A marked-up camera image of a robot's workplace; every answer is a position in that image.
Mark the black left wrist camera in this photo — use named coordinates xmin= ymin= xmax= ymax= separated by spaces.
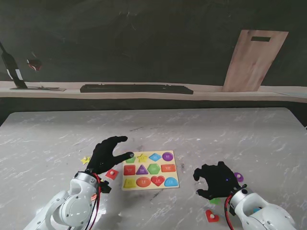
xmin=98 ymin=181 xmax=112 ymax=194

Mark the wooden cutting board with slot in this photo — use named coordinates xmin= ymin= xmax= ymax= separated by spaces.
xmin=220 ymin=29 xmax=289 ymax=92

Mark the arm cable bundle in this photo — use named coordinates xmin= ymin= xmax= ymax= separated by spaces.
xmin=224 ymin=194 xmax=237 ymax=230
xmin=81 ymin=172 xmax=102 ymax=230

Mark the flat tray under bottle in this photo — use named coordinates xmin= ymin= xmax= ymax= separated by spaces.
xmin=9 ymin=86 xmax=67 ymax=92

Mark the yellow wooden shape puzzle board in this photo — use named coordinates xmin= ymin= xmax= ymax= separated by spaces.
xmin=121 ymin=150 xmax=180 ymax=191

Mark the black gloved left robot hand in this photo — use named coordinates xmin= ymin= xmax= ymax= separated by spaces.
xmin=86 ymin=136 xmax=135 ymax=177

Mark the red wine glass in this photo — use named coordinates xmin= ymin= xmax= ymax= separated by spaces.
xmin=25 ymin=57 xmax=43 ymax=72

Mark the red heart puzzle piece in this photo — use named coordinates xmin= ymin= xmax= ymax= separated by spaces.
xmin=205 ymin=209 xmax=220 ymax=223

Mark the dark wine bottle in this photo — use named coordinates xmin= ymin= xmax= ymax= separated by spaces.
xmin=0 ymin=40 xmax=28 ymax=89

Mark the red square puzzle piece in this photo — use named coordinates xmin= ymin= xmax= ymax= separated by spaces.
xmin=105 ymin=168 xmax=119 ymax=180

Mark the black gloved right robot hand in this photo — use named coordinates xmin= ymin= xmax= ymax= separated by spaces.
xmin=193 ymin=161 xmax=241 ymax=201

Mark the light wooden shelf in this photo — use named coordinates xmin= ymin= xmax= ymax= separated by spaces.
xmin=0 ymin=80 xmax=307 ymax=104

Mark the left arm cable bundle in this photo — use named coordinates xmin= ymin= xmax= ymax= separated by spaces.
xmin=81 ymin=172 xmax=102 ymax=230

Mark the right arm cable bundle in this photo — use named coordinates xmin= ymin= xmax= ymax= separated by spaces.
xmin=224 ymin=194 xmax=237 ymax=230

